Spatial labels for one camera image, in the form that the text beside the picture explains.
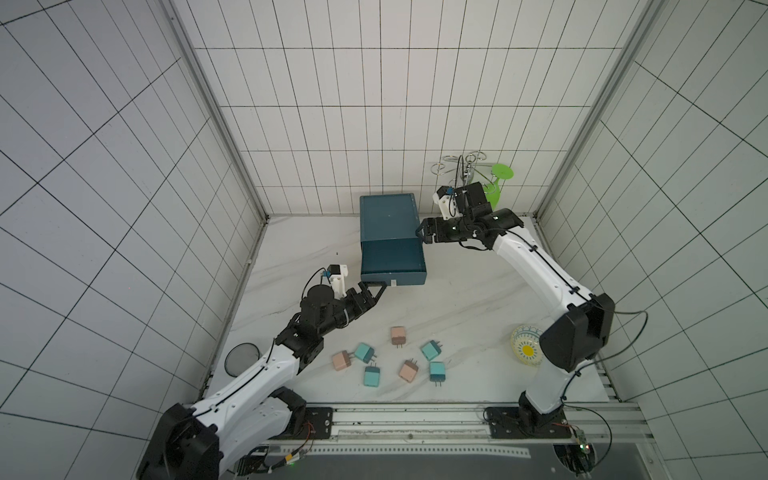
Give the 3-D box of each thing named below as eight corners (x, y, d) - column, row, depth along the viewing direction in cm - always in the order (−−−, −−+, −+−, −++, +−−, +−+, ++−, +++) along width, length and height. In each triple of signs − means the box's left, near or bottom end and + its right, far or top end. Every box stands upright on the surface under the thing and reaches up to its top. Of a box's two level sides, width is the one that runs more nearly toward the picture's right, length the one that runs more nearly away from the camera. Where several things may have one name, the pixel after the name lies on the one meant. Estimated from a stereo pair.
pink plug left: (335, 371, 83) (334, 369, 81) (331, 357, 85) (330, 355, 84) (356, 364, 84) (355, 361, 83) (352, 350, 87) (351, 347, 85)
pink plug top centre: (391, 348, 88) (391, 345, 86) (391, 329, 91) (391, 326, 89) (405, 348, 88) (406, 345, 86) (405, 329, 91) (405, 326, 89)
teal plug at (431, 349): (427, 362, 85) (428, 360, 83) (419, 349, 87) (420, 346, 85) (444, 352, 86) (445, 349, 85) (435, 339, 89) (436, 336, 87)
